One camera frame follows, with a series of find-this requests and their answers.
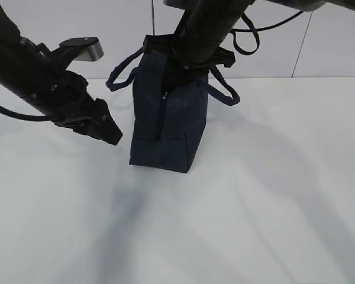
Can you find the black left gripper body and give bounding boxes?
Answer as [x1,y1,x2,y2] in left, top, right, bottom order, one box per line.
[54,71,96,136]

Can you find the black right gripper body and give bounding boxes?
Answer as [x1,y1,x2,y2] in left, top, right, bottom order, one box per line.
[168,17,235,68]

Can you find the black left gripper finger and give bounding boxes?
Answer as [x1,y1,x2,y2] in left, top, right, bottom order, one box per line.
[88,98,123,146]

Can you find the dark navy fabric lunch bag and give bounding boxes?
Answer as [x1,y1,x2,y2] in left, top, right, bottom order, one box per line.
[106,34,240,173]

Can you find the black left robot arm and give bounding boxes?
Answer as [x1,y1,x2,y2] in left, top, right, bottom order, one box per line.
[0,5,122,145]

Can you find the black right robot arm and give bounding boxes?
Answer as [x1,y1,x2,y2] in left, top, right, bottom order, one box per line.
[163,1,261,73]

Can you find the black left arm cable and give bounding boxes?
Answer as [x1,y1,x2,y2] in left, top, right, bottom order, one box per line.
[0,97,56,122]

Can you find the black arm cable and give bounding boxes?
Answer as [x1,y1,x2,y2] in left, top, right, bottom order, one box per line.
[0,97,56,122]
[230,8,305,56]

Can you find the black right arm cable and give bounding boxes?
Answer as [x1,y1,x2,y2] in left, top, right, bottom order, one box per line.
[230,8,305,56]

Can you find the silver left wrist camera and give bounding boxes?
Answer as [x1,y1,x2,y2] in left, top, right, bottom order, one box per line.
[51,37,104,69]

